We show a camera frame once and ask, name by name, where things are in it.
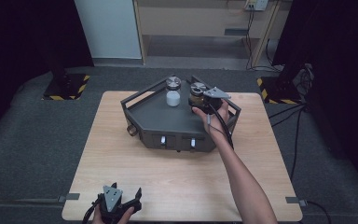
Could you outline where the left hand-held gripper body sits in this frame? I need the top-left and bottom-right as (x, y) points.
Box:
(97, 185), (135, 224)

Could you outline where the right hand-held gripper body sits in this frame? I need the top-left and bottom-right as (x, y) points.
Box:
(198, 87), (232, 116)

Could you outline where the glass jar with brown powder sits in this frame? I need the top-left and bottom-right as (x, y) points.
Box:
(188, 81), (208, 106)

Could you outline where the glass jar with white powder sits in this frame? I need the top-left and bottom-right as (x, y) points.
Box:
(165, 76), (183, 107)

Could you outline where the black corner shelf rack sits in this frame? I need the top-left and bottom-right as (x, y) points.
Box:
(120, 74), (242, 153)

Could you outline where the person's left hand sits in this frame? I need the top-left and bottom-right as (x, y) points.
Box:
(91, 204), (136, 224)

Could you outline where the person's right hand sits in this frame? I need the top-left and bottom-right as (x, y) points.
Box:
(191, 99), (231, 142)

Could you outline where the black stand with striped base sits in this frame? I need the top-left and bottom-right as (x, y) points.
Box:
(256, 63), (306, 105)
(42, 55), (91, 101)

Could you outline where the dark flat plate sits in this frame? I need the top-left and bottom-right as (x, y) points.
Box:
(224, 28), (250, 36)

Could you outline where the wooden shelf unit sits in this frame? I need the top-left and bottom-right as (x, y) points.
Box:
(132, 0), (282, 68)

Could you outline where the white power strip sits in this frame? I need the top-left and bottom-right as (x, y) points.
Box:
(244, 0), (269, 12)

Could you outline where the white panel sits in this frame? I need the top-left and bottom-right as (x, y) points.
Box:
(73, 0), (143, 60)

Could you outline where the dark curtain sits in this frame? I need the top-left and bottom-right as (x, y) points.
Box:
(0, 0), (94, 145)
(273, 0), (358, 195)

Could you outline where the left hand-held gripper cable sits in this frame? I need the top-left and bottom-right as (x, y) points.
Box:
(81, 200), (102, 224)

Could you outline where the hand-held gripper cable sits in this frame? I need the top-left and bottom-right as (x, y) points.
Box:
(207, 104), (235, 150)
(81, 200), (102, 224)

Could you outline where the right hand-held gripper cable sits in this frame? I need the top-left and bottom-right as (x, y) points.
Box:
(207, 104), (235, 150)

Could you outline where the grey table bracket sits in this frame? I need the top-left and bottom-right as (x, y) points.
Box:
(58, 192), (81, 203)
(285, 196), (308, 207)

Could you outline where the black cable from power strip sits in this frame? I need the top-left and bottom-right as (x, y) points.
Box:
(244, 6), (282, 73)

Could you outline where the black floor cable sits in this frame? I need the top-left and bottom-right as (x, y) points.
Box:
(268, 104), (307, 119)
(290, 106), (304, 181)

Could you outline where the bundle of cables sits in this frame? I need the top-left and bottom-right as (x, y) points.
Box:
(292, 63), (315, 94)

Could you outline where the black cable at table bracket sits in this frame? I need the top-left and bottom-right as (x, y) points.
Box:
(306, 200), (333, 224)

